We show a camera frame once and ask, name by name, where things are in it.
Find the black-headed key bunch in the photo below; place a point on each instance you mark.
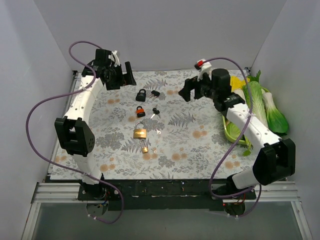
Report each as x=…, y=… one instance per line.
x=154, y=94

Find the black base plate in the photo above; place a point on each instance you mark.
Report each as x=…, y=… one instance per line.
x=159, y=194

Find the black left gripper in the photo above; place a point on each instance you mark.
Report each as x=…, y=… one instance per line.
x=122, y=78

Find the floral patterned mat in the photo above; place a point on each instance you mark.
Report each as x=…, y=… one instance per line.
x=192, y=143

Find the green plastic basket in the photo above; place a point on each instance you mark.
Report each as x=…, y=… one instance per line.
x=240, y=142

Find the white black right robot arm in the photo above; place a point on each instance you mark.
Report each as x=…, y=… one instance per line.
x=276, y=157

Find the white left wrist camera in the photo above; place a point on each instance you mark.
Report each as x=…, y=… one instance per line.
x=115, y=61

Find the orange black padlock key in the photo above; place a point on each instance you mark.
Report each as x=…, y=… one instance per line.
x=155, y=112

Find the orange black padlock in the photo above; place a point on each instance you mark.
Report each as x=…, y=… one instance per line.
x=140, y=112

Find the large brass padlock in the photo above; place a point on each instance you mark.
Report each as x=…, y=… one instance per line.
x=140, y=131

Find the green napa cabbage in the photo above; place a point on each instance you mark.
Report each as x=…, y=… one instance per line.
x=254, y=97

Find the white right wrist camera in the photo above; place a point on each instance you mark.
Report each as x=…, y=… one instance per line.
x=203, y=66

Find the small brass padlock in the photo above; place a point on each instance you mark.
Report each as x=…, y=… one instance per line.
x=144, y=146

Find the green celery stalks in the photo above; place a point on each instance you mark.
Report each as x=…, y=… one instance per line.
x=249, y=147

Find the yellow-leaf napa cabbage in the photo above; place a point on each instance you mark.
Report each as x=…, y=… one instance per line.
x=236, y=83

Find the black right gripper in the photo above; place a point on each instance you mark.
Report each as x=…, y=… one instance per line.
x=194, y=88

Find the aluminium frame rail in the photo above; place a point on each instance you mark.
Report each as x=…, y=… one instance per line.
x=57, y=214

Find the round green cabbage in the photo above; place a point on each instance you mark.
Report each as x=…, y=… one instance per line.
x=232, y=130

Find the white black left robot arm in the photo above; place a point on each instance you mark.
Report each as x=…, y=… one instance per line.
x=73, y=132

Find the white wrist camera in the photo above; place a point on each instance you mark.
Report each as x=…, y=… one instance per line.
x=203, y=66
x=115, y=61

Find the bok choy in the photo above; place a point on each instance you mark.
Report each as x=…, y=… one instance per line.
x=276, y=121

